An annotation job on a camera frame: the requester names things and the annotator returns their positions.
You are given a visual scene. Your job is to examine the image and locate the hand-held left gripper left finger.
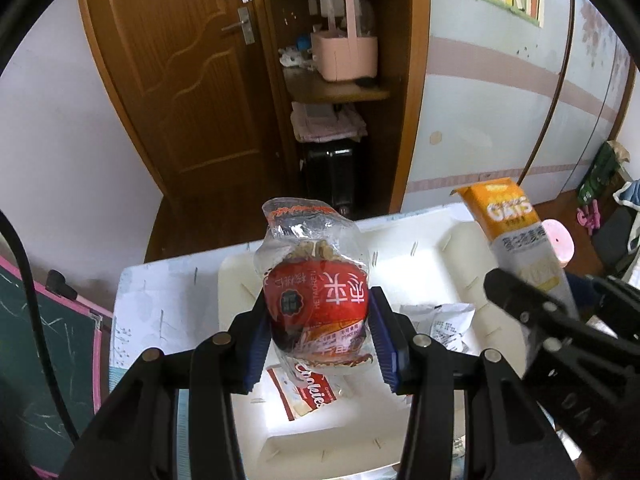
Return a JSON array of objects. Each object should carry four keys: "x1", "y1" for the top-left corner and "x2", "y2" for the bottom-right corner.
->
[{"x1": 60, "y1": 290, "x2": 273, "y2": 480}]

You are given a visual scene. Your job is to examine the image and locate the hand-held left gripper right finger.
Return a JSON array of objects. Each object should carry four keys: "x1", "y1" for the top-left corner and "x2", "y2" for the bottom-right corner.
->
[{"x1": 367, "y1": 286, "x2": 581, "y2": 480}]

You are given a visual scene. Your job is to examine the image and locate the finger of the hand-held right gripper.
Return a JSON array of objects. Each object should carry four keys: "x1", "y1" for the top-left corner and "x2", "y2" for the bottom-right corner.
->
[
  {"x1": 482, "y1": 267, "x2": 601, "y2": 361},
  {"x1": 567, "y1": 272, "x2": 640, "y2": 341}
]

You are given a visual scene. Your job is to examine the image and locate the white plastic bin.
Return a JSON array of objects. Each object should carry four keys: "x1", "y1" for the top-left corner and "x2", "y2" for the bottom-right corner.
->
[{"x1": 217, "y1": 220, "x2": 531, "y2": 473}]

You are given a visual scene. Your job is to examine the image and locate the orange white oat packet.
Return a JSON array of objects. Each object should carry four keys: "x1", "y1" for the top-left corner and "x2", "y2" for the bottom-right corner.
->
[{"x1": 450, "y1": 180, "x2": 581, "y2": 321}]

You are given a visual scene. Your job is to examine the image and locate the clear snack bag red label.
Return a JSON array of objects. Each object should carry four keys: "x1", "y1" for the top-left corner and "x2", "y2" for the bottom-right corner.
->
[{"x1": 254, "y1": 197, "x2": 376, "y2": 378}]

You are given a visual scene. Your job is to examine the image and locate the white crinkled snack packet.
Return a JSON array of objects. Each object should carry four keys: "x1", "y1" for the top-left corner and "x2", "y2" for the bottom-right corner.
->
[{"x1": 400, "y1": 302, "x2": 476, "y2": 356}]

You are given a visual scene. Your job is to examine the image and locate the red white cookie packet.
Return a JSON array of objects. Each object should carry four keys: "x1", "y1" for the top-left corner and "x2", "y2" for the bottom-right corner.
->
[{"x1": 266, "y1": 360, "x2": 357, "y2": 421}]

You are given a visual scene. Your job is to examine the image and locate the pink stool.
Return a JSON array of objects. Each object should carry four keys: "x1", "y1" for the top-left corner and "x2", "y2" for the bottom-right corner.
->
[{"x1": 542, "y1": 218, "x2": 574, "y2": 266}]

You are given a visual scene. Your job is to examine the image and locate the pink toy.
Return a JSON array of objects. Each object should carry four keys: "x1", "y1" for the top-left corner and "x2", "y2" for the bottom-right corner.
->
[{"x1": 576, "y1": 202, "x2": 603, "y2": 233}]

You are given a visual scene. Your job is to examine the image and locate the blue white cloth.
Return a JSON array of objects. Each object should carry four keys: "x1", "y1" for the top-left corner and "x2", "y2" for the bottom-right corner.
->
[{"x1": 612, "y1": 180, "x2": 640, "y2": 211}]

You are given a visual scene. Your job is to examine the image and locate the green bag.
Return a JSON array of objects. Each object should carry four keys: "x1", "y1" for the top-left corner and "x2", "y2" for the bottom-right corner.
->
[{"x1": 577, "y1": 141, "x2": 621, "y2": 206}]

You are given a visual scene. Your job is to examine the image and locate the black suitcase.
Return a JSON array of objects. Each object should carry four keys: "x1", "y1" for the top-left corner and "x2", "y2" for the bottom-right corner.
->
[{"x1": 300, "y1": 137, "x2": 361, "y2": 218}]

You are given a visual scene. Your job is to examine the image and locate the pale blue wardrobe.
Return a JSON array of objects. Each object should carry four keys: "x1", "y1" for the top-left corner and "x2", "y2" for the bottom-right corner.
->
[{"x1": 405, "y1": 0, "x2": 636, "y2": 211}]

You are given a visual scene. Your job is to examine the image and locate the black clip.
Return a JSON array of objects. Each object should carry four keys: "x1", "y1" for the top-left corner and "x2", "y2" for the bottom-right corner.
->
[{"x1": 47, "y1": 270, "x2": 76, "y2": 298}]

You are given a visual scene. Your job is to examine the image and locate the folded pink cloth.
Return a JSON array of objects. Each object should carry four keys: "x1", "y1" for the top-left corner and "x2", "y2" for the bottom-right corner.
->
[{"x1": 291, "y1": 101, "x2": 368, "y2": 143}]

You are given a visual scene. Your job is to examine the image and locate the wooden shelf cabinet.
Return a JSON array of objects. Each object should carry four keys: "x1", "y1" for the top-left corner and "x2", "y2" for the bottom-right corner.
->
[{"x1": 260, "y1": 0, "x2": 431, "y2": 221}]

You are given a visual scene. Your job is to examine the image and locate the brown wooden door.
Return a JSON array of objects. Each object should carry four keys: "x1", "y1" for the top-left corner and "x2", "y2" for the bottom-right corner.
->
[{"x1": 75, "y1": 0, "x2": 301, "y2": 261}]

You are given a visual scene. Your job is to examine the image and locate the small white blue toys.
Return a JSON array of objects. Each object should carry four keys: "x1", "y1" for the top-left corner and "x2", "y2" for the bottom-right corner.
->
[{"x1": 279, "y1": 35, "x2": 313, "y2": 68}]

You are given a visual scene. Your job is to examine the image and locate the green chalkboard pink frame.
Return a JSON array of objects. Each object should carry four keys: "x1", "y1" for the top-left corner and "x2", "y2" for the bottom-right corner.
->
[{"x1": 0, "y1": 255, "x2": 113, "y2": 476}]

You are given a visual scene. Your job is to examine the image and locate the black cable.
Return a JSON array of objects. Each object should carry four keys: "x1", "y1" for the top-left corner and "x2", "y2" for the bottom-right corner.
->
[{"x1": 0, "y1": 210, "x2": 81, "y2": 441}]

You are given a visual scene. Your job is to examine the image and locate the pink basket with handle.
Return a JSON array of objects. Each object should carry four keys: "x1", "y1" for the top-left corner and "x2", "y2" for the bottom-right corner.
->
[{"x1": 311, "y1": 0, "x2": 379, "y2": 82}]

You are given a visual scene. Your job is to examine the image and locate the metal door handle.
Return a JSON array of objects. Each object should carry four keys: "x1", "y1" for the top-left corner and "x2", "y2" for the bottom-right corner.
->
[{"x1": 221, "y1": 7, "x2": 256, "y2": 45}]

